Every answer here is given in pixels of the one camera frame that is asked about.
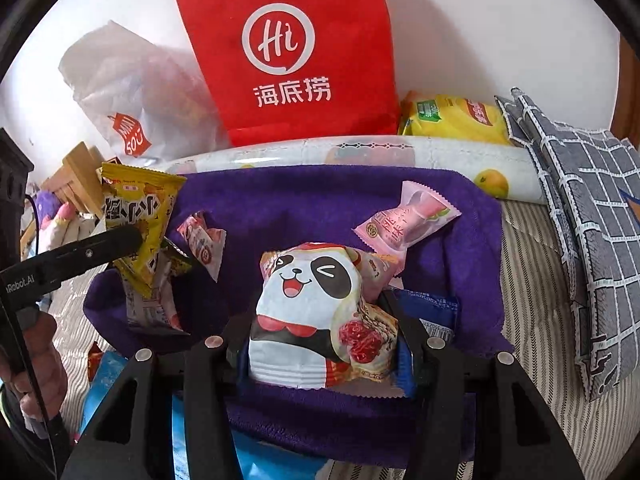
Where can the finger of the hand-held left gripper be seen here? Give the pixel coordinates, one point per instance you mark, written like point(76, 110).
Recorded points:
point(95, 247)

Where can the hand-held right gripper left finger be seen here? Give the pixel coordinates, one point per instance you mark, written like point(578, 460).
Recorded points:
point(243, 362)

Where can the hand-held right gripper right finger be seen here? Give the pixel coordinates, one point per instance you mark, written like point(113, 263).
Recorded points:
point(406, 377)

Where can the yellow brown snack packet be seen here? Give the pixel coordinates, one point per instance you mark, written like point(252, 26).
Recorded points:
point(140, 210)

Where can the panda print snack packet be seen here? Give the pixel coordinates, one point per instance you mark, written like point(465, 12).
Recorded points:
point(300, 310)

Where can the person's left hand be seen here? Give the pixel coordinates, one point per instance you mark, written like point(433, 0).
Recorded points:
point(42, 360)

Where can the dark blue snack packet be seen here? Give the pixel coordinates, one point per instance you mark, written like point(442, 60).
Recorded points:
point(435, 315)

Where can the wooden rack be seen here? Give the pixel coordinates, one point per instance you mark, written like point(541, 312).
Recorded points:
point(82, 175)

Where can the pale white snack packet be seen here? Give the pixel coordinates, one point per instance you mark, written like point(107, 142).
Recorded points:
point(150, 310)

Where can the blue tissue pack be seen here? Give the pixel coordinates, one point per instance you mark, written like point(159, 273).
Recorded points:
point(280, 460)

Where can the small red white snack packet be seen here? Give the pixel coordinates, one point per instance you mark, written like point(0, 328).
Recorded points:
point(202, 242)

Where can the small orange snack packet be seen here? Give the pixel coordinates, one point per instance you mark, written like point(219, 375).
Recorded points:
point(95, 360)

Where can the pink twisted-end snack packet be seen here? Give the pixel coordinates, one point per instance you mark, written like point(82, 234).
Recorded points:
point(400, 222)

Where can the white plastic bag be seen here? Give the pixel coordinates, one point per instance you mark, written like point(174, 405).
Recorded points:
point(130, 90)

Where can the purple towel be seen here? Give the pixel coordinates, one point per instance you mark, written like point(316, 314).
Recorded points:
point(310, 200)

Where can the rolled fruit print mat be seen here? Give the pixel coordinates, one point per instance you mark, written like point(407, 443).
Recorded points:
point(450, 162)

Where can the grey checked cloth bag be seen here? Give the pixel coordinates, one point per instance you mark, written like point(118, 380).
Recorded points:
point(595, 210)

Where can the yellow chips bag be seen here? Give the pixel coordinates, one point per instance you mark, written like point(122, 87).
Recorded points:
point(455, 120)

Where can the red paper bag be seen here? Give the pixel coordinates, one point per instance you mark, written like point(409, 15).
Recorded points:
point(295, 50)

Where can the wooden headboard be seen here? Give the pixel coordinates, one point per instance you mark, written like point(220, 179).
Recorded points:
point(627, 85)

